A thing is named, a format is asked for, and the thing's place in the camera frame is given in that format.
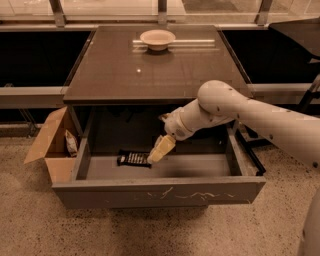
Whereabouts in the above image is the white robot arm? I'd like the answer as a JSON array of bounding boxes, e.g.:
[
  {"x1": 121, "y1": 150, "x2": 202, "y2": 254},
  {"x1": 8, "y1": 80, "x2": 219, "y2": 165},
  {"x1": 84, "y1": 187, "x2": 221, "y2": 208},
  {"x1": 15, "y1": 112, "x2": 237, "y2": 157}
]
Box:
[{"x1": 148, "y1": 80, "x2": 320, "y2": 171}]

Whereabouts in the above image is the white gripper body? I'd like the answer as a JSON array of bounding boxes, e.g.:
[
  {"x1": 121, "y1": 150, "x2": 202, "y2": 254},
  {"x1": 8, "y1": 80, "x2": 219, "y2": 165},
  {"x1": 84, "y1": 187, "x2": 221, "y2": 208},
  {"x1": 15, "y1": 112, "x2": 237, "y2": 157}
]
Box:
[{"x1": 159, "y1": 112, "x2": 194, "y2": 141}]

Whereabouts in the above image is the white bowl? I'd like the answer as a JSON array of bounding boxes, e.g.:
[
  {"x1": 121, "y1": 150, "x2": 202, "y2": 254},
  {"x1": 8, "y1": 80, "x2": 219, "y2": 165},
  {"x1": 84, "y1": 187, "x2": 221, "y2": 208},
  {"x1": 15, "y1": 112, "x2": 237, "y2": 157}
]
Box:
[{"x1": 140, "y1": 29, "x2": 176, "y2": 51}]

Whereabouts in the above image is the black drawer slide rail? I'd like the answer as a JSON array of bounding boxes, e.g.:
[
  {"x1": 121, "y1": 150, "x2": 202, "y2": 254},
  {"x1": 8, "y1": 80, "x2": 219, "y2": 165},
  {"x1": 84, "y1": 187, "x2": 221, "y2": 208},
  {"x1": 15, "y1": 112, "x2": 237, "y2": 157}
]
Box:
[{"x1": 235, "y1": 130, "x2": 266, "y2": 176}]

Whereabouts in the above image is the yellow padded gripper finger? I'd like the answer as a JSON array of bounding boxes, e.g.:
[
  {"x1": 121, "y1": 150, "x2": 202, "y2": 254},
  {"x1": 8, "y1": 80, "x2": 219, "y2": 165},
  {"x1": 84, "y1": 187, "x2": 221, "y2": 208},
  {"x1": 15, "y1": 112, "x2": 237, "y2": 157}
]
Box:
[{"x1": 147, "y1": 135, "x2": 176, "y2": 164}]

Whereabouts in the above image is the dark cabinet counter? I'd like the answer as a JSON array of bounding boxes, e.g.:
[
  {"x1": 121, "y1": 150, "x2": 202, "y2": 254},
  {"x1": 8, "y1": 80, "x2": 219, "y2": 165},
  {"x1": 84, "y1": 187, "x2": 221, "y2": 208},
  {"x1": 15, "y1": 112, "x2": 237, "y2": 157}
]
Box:
[{"x1": 63, "y1": 24, "x2": 250, "y2": 105}]

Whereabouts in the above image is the brown cardboard box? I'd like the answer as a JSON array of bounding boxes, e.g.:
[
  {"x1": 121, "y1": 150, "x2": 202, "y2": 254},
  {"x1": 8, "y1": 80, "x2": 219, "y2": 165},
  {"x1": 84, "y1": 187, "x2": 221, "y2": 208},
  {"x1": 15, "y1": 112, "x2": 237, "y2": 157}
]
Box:
[{"x1": 24, "y1": 107, "x2": 79, "y2": 183}]

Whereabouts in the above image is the black rxbar chocolate bar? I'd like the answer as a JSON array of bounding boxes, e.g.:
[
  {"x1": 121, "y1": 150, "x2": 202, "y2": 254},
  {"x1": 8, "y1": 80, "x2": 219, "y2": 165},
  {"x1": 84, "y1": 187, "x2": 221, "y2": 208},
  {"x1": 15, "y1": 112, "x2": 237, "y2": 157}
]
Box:
[{"x1": 117, "y1": 150, "x2": 151, "y2": 168}]

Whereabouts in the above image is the snack bag in box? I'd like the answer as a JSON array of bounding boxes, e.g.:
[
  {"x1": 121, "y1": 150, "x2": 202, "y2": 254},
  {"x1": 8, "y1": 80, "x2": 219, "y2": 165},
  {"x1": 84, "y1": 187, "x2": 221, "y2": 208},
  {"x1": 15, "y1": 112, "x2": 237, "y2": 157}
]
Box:
[{"x1": 64, "y1": 130, "x2": 78, "y2": 157}]

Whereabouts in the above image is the grey open top drawer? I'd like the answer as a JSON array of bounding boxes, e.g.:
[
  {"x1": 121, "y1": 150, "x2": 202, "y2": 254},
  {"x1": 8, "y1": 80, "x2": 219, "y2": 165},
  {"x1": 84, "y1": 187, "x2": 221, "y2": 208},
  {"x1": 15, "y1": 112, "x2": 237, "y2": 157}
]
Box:
[{"x1": 53, "y1": 106, "x2": 266, "y2": 208}]

